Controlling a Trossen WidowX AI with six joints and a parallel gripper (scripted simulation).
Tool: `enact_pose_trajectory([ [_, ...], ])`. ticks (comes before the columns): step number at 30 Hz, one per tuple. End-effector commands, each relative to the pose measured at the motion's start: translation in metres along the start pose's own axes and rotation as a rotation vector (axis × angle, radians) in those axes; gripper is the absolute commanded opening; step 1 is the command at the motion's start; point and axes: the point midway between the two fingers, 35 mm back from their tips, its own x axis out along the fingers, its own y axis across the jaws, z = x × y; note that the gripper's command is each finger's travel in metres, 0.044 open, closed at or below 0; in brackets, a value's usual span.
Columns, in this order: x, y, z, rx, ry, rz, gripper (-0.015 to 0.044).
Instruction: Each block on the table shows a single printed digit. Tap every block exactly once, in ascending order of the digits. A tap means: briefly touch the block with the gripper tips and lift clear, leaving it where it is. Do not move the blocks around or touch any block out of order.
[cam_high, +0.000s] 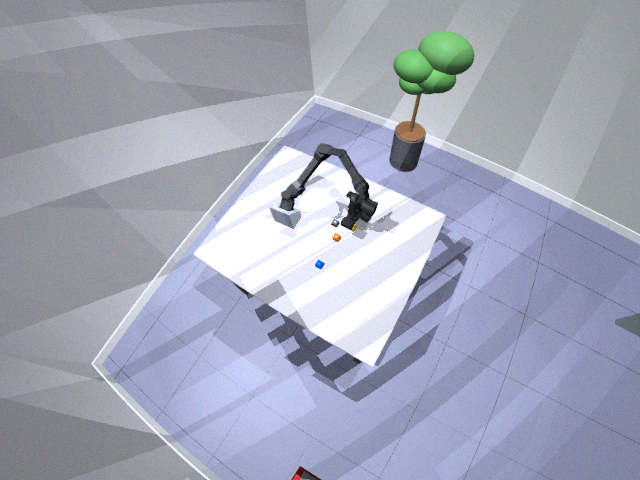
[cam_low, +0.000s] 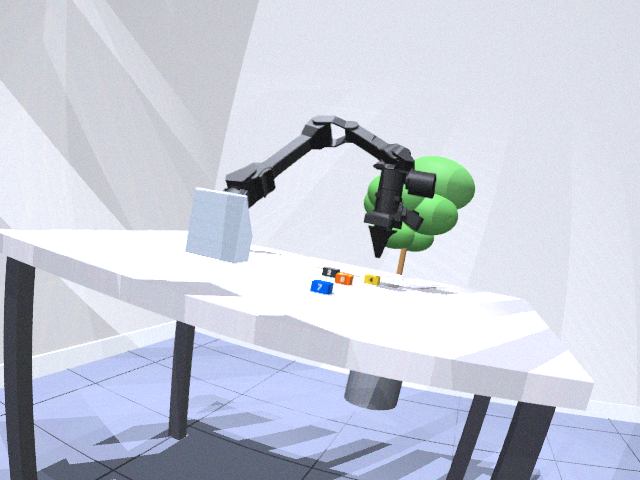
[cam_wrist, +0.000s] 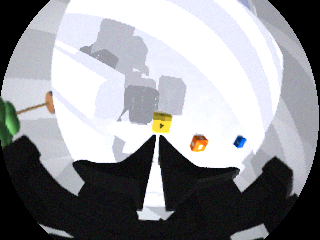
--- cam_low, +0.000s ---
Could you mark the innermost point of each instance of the yellow block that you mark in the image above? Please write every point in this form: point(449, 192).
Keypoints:
point(372, 279)

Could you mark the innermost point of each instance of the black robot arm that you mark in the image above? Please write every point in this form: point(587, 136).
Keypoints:
point(257, 180)

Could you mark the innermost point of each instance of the blue block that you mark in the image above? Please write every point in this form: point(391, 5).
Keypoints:
point(321, 287)

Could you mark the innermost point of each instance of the orange block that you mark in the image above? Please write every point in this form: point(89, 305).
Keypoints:
point(344, 279)

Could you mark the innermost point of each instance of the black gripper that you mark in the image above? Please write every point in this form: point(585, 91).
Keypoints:
point(383, 217)

